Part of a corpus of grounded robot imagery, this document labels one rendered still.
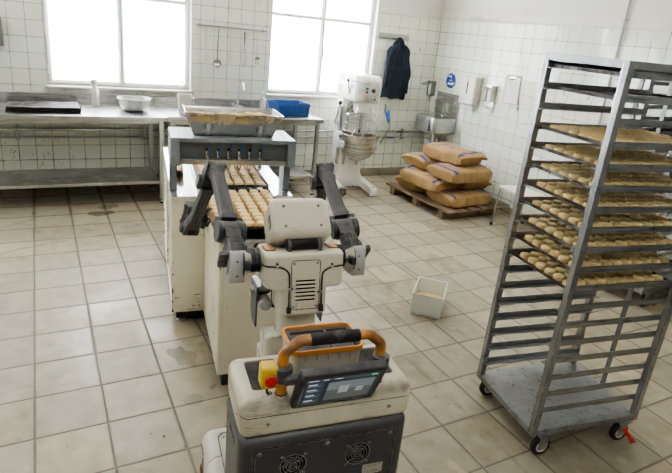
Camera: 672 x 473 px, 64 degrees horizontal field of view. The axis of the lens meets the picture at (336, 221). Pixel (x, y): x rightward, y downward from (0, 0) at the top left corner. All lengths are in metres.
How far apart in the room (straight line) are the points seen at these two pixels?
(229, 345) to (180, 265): 0.73
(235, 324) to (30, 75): 4.02
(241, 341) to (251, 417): 1.28
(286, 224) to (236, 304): 1.03
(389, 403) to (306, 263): 0.52
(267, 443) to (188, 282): 1.90
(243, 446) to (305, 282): 0.54
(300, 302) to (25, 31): 4.79
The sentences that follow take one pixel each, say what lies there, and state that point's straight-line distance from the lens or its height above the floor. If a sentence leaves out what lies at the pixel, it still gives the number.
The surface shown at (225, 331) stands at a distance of 2.84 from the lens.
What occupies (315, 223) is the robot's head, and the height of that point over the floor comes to 1.20.
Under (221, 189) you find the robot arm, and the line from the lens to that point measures 2.09.
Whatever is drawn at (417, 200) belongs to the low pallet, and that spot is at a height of 0.07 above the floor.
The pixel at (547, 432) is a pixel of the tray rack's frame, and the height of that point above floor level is 0.13.
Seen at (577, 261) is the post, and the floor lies 1.02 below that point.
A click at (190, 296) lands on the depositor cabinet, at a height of 0.19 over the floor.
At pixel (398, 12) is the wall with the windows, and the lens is 7.38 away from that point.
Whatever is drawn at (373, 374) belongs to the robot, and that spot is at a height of 0.92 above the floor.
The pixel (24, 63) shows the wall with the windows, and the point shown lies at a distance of 6.18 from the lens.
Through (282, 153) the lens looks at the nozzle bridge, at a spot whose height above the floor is 1.08.
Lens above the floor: 1.81
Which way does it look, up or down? 19 degrees down
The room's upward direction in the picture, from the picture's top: 6 degrees clockwise
